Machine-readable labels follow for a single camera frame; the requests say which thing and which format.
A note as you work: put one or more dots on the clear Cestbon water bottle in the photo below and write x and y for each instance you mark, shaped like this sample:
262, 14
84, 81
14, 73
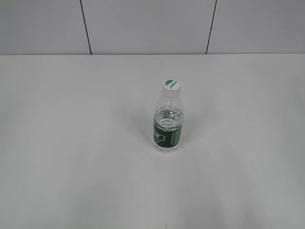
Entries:
168, 118

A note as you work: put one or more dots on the white green bottle cap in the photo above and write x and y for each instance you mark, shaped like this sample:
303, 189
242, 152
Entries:
171, 88

